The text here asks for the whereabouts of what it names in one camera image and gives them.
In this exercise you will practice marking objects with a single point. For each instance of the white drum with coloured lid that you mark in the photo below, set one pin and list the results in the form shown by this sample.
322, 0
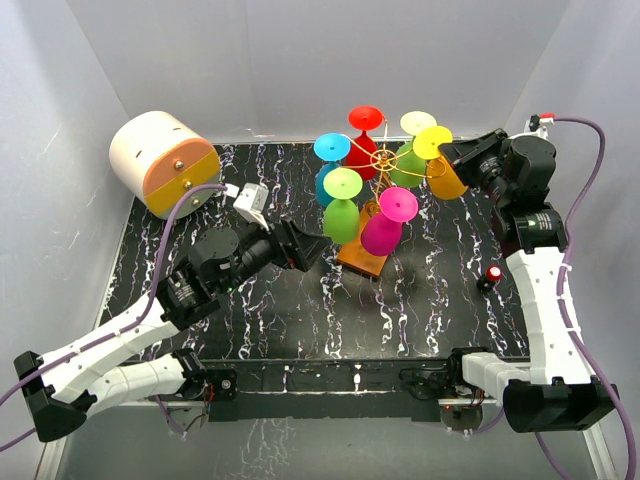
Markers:
159, 159

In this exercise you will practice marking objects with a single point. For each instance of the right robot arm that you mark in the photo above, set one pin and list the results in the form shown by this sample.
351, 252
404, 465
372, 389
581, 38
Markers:
558, 391

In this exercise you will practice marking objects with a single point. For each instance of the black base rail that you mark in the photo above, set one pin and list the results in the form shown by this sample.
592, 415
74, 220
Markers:
417, 389

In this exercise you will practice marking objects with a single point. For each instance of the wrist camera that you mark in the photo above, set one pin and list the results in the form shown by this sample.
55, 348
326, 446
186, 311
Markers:
249, 202
537, 125

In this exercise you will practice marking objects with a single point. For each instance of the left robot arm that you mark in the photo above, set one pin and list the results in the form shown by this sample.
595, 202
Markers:
65, 387

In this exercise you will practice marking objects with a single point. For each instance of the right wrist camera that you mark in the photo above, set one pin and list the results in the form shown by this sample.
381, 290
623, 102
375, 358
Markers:
537, 125

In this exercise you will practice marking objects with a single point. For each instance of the gold wire glass rack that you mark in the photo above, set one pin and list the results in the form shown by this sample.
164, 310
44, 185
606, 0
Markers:
384, 157

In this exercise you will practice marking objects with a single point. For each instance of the wooden rack base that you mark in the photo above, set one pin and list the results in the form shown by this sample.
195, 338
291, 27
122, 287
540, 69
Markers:
354, 256

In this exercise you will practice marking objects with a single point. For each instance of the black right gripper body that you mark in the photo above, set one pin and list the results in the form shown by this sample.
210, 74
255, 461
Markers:
483, 170

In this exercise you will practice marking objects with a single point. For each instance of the pink wine glass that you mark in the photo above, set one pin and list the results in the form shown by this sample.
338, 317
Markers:
383, 231

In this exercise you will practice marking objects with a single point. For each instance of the green wine glass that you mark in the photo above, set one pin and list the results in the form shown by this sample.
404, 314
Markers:
410, 170
341, 216

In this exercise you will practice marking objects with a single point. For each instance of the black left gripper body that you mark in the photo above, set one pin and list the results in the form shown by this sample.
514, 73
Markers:
261, 248

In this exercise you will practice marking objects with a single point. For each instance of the small red knob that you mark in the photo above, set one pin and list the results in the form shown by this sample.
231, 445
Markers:
489, 279

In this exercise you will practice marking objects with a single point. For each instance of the red wine glass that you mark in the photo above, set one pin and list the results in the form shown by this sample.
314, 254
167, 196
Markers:
363, 118

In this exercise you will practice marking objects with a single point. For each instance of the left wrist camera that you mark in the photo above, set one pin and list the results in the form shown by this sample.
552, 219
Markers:
249, 202

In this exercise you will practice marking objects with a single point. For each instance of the blue wine glass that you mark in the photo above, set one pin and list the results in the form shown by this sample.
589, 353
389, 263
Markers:
331, 149

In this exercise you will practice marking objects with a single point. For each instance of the orange wine glass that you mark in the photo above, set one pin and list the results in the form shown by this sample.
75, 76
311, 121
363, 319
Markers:
441, 178

